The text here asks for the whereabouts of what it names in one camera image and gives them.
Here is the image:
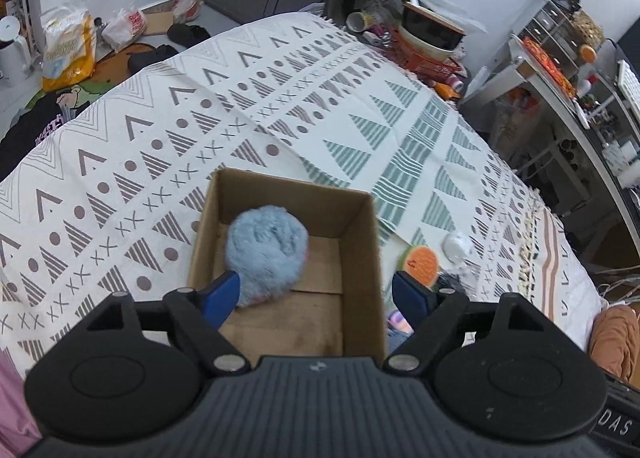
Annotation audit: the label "white kettle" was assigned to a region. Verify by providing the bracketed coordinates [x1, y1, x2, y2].
[0, 16, 32, 86]

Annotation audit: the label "white red plastic bag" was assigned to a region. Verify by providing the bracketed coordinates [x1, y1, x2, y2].
[102, 8, 148, 52]

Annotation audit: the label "black clothes on floor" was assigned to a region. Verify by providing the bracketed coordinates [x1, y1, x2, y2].
[127, 23, 210, 75]

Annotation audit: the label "pink bed sheet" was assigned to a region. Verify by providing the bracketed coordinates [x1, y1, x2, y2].
[0, 353, 41, 458]

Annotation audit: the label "orange burger plush toy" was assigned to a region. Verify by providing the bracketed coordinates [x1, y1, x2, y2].
[397, 244, 439, 288]

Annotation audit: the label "white crumpled soft ball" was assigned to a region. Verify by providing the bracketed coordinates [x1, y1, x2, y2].
[442, 230, 473, 264]

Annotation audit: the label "black beads plastic bag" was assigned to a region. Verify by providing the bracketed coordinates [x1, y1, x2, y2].
[436, 273, 466, 295]

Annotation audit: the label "white desk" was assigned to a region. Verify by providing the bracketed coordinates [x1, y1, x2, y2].
[459, 32, 640, 219]

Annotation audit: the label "yellow white snack bag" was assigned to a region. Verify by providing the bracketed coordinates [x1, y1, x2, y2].
[40, 4, 96, 92]

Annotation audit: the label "grey pink plush toy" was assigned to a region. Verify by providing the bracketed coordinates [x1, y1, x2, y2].
[224, 205, 309, 308]

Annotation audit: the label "brown cushion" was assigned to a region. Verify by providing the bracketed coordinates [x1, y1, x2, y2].
[588, 305, 639, 383]

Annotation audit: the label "red plastic basket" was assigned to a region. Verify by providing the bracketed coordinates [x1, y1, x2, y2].
[392, 31, 462, 83]

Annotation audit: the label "small drawer organizer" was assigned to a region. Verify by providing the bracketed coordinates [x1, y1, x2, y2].
[512, 0, 586, 72]

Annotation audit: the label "patterned fringed blanket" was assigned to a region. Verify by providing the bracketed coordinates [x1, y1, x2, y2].
[1, 12, 602, 372]

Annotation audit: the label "brown cardboard box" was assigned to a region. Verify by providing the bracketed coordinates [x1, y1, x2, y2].
[188, 167, 386, 363]

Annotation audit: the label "orange patterned tray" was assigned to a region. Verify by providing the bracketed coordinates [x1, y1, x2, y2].
[523, 36, 576, 99]

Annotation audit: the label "black cream retro appliance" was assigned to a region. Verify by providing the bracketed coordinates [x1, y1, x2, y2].
[398, 2, 466, 61]

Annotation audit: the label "white keyboard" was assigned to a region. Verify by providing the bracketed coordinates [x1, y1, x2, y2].
[616, 59, 640, 119]

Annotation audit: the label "blue tissue pack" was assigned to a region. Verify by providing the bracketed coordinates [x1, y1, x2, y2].
[386, 309, 413, 353]

